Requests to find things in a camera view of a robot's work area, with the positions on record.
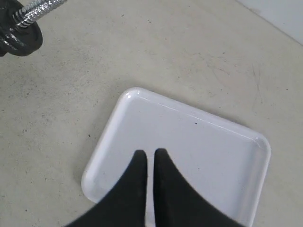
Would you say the chrome dumbbell bar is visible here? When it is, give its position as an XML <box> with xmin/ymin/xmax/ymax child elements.
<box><xmin>12</xmin><ymin>0</ymin><xmax>67</xmax><ymax>28</ymax></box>

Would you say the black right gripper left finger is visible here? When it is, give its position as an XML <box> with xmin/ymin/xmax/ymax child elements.
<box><xmin>68</xmin><ymin>150</ymin><xmax>148</xmax><ymax>227</ymax></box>

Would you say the white plastic tray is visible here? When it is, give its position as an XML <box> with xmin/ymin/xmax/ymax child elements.
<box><xmin>81</xmin><ymin>87</ymin><xmax>271</xmax><ymax>227</ymax></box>

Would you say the black weight plate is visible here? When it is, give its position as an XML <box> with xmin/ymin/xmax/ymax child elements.
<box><xmin>0</xmin><ymin>12</ymin><xmax>43</xmax><ymax>57</ymax></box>

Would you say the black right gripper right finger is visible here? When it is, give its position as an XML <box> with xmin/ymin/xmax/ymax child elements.
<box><xmin>153</xmin><ymin>148</ymin><xmax>239</xmax><ymax>227</ymax></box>

